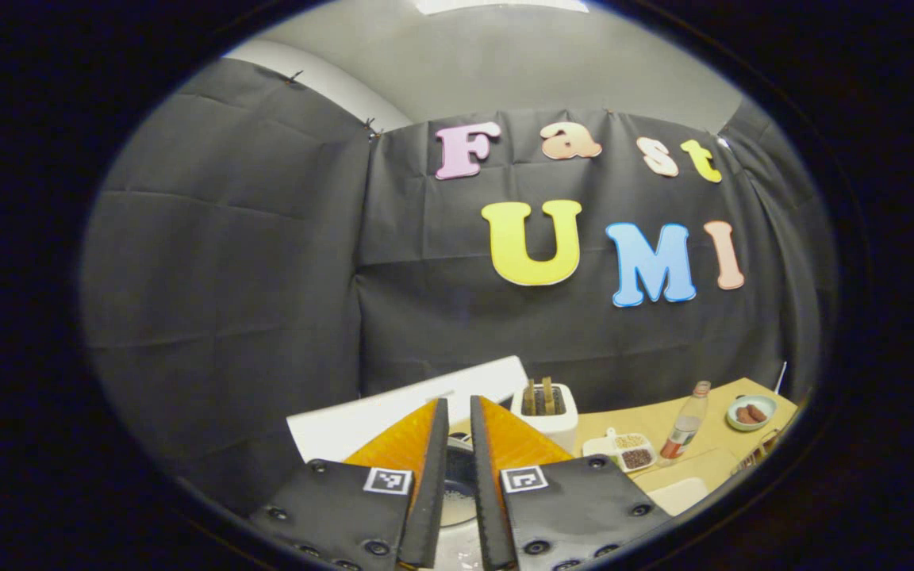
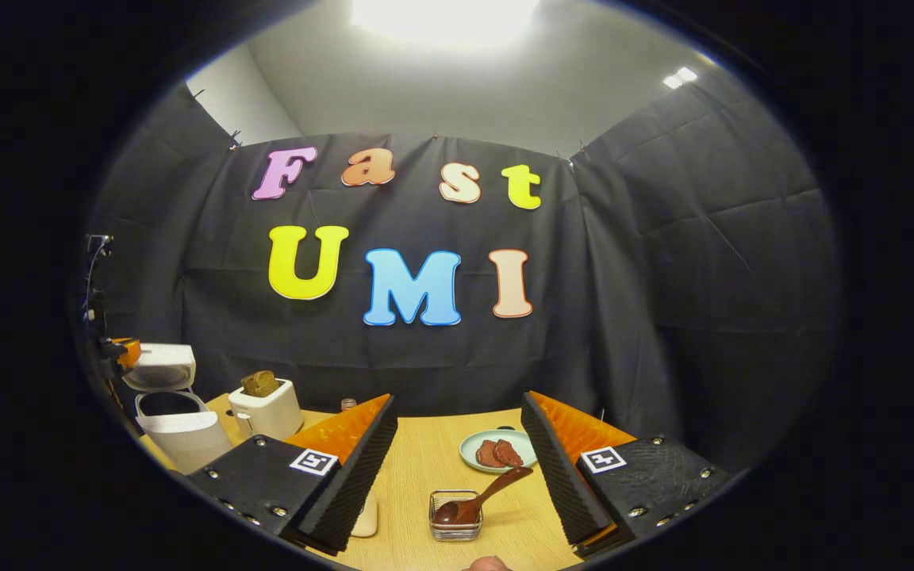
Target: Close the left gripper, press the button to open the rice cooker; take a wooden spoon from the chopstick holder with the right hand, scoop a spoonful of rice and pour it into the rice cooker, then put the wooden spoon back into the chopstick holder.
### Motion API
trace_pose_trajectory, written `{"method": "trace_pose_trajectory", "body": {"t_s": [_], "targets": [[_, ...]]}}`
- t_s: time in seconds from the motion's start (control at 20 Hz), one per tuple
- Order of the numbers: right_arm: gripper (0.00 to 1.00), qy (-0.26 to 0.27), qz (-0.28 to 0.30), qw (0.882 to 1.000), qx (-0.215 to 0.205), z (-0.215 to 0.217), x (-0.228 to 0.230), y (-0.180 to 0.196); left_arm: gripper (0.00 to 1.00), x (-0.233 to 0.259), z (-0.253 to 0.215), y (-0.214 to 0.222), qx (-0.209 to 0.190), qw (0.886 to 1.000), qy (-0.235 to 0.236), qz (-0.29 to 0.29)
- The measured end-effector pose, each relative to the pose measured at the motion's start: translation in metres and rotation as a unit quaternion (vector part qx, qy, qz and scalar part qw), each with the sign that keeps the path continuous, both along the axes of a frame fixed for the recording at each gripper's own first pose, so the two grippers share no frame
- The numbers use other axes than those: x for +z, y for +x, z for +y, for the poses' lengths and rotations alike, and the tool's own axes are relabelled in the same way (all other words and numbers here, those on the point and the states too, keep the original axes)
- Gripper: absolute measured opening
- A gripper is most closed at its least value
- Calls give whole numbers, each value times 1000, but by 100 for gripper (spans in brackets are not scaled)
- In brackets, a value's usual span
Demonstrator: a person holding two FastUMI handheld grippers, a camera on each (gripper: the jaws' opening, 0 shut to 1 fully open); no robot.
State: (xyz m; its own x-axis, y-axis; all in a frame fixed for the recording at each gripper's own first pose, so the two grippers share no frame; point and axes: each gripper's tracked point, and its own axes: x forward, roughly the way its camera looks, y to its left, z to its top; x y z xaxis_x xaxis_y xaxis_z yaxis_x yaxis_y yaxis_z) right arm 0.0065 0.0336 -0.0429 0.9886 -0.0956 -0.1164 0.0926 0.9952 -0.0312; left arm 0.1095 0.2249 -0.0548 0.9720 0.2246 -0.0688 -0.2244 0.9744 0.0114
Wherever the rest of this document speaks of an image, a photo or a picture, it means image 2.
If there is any white toaster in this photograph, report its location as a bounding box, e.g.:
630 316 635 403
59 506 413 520
227 378 304 442

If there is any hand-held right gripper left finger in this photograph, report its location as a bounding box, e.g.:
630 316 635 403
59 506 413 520
186 393 399 556

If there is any white rice cooker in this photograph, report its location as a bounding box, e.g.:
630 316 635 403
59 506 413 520
122 343 234 475

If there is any pale green plate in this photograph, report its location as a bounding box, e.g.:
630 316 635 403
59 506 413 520
459 428 539 474

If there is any black backdrop cloth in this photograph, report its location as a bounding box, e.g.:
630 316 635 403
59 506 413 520
80 79 839 477

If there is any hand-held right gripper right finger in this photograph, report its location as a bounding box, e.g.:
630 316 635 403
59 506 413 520
520 390 732 558

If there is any large ceiling light panel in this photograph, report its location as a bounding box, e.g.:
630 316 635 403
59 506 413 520
350 0 541 48

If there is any brown wooden spoon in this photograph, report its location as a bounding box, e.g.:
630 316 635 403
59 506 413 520
433 466 535 527

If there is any metal wire chopstick holder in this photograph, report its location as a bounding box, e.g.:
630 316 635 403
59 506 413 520
428 489 484 542

